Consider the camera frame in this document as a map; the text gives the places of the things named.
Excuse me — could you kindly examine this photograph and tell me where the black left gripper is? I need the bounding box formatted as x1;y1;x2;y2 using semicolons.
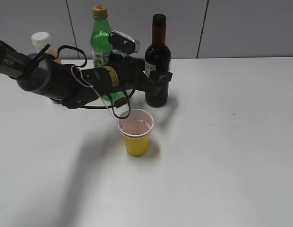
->
108;54;172;94

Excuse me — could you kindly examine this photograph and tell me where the dark red wine bottle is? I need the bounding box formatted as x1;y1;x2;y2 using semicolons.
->
145;14;171;107

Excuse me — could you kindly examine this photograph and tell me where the yellow paper cup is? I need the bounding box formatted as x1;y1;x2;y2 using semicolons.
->
118;109;154;157

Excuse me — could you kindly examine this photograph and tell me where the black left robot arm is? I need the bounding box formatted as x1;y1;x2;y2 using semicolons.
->
0;40;172;109

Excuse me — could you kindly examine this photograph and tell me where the green plastic soda bottle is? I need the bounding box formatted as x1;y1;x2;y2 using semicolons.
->
90;4;125;101

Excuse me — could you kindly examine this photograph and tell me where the orange juice bottle white cap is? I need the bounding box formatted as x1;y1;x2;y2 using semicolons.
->
31;32;61;64

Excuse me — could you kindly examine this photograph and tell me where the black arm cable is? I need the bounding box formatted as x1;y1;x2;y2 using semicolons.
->
57;45;135;120

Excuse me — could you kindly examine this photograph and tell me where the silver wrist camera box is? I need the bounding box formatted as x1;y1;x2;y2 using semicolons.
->
108;30;140;54

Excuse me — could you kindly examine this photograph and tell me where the white thin cable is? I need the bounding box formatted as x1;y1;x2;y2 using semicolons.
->
71;66;120;123

